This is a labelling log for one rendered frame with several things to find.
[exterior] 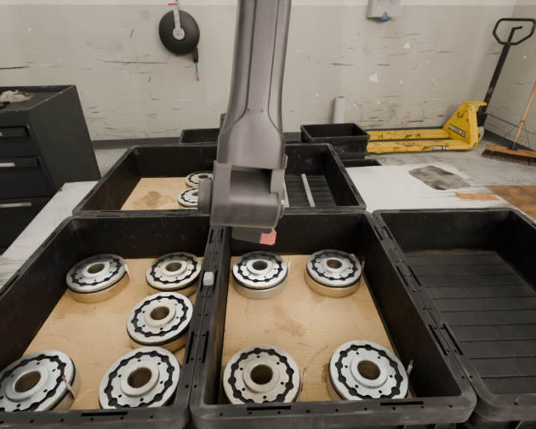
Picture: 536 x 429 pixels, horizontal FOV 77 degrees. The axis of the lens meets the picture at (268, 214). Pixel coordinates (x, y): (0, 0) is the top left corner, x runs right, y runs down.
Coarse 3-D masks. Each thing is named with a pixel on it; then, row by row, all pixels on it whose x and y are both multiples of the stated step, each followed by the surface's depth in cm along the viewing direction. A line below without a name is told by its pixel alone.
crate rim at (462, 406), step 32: (448, 352) 39; (192, 384) 36; (192, 416) 34; (224, 416) 33; (256, 416) 33; (288, 416) 33; (320, 416) 33; (352, 416) 34; (384, 416) 34; (416, 416) 34; (448, 416) 34
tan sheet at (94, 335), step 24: (144, 264) 69; (144, 288) 63; (72, 312) 58; (96, 312) 58; (120, 312) 58; (48, 336) 54; (72, 336) 54; (96, 336) 54; (120, 336) 54; (72, 360) 50; (96, 360) 50; (96, 384) 47; (144, 384) 47; (72, 408) 44; (96, 408) 44
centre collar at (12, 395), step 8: (32, 368) 45; (40, 368) 45; (16, 376) 44; (24, 376) 44; (48, 376) 44; (8, 384) 43; (16, 384) 43; (40, 384) 43; (8, 392) 42; (16, 392) 42; (24, 392) 42; (32, 392) 42; (16, 400) 41; (24, 400) 41
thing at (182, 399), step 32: (64, 224) 63; (32, 256) 55; (192, 320) 44; (192, 352) 39; (0, 416) 33; (32, 416) 33; (64, 416) 33; (96, 416) 33; (128, 416) 33; (160, 416) 33
